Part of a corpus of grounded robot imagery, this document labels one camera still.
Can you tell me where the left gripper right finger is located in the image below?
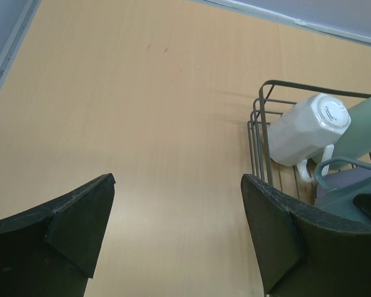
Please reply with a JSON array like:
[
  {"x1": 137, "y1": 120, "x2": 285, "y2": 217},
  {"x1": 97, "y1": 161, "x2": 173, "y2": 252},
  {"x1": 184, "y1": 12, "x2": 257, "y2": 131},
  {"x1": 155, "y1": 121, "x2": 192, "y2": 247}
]
[{"x1": 241, "y1": 174, "x2": 371, "y2": 296}]

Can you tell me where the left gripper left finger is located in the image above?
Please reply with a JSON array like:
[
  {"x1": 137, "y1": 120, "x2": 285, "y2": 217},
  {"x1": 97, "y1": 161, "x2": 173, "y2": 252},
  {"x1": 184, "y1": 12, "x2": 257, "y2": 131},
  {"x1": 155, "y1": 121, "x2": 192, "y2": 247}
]
[{"x1": 0, "y1": 173, "x2": 116, "y2": 296}]

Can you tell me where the purple plastic cup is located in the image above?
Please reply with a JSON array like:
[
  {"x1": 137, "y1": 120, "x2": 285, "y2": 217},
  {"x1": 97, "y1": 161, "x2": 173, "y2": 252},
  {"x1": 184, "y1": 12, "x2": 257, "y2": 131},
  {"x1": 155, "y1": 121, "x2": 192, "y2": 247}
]
[{"x1": 315, "y1": 167, "x2": 371, "y2": 205}]

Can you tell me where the white faceted mug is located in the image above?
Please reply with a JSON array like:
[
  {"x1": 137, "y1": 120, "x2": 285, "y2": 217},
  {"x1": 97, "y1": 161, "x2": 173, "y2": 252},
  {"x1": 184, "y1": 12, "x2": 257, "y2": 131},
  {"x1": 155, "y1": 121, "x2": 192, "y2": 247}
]
[{"x1": 267, "y1": 93, "x2": 348, "y2": 183}]

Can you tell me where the green plastic cup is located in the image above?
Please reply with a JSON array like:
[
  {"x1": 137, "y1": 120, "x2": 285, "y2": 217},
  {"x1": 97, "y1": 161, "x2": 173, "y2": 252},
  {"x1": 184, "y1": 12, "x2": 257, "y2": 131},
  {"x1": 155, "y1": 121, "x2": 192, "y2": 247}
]
[{"x1": 319, "y1": 97, "x2": 371, "y2": 160}]

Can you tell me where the black wire dish rack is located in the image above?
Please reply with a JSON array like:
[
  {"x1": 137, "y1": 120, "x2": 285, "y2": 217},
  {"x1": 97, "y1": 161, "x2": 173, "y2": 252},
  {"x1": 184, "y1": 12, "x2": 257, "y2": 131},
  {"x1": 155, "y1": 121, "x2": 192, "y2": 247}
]
[{"x1": 247, "y1": 80, "x2": 371, "y2": 203}]

